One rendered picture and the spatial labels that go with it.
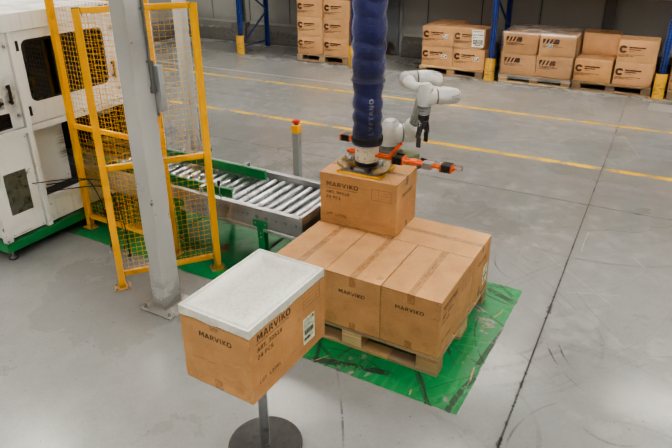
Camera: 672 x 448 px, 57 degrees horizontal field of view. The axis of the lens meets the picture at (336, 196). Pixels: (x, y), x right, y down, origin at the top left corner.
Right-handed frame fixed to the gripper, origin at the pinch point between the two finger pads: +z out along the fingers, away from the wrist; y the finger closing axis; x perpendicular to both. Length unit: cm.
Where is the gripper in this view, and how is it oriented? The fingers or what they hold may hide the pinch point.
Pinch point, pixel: (421, 142)
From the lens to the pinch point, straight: 422.2
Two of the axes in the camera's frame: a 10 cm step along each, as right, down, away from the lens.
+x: 8.8, 2.0, -4.4
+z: 0.0, 9.1, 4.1
